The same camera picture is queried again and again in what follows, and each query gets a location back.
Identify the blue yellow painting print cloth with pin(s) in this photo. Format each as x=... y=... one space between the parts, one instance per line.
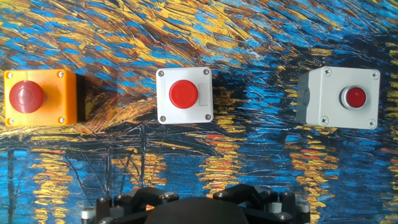
x=199 y=37

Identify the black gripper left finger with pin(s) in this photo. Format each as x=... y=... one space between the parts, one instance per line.
x=130 y=202

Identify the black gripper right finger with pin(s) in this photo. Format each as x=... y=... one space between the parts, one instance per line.
x=264 y=202

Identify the white box large red button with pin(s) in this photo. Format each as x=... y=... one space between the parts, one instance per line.
x=166 y=109

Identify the orange box red mushroom button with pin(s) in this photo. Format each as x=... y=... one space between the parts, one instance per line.
x=59 y=96

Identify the grey box small red button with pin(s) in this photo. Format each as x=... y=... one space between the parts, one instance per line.
x=326 y=99

